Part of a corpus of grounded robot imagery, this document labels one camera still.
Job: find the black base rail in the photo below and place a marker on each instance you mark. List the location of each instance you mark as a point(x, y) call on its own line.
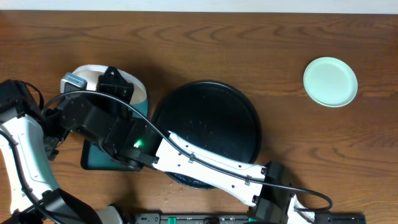
point(156, 218)

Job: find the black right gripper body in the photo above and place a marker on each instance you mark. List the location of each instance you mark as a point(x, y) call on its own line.
point(112, 90)

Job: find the dark teal rectangular tray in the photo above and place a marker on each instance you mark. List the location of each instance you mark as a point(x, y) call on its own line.
point(92, 158)

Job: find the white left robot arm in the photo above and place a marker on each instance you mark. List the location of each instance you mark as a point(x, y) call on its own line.
point(35, 193)

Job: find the white plate with green stain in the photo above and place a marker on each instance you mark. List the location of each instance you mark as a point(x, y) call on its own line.
point(91, 74)

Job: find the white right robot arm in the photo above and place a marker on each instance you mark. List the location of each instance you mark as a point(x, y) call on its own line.
point(271, 202)

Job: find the round black tray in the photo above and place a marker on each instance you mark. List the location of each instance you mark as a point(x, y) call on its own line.
point(214, 116)

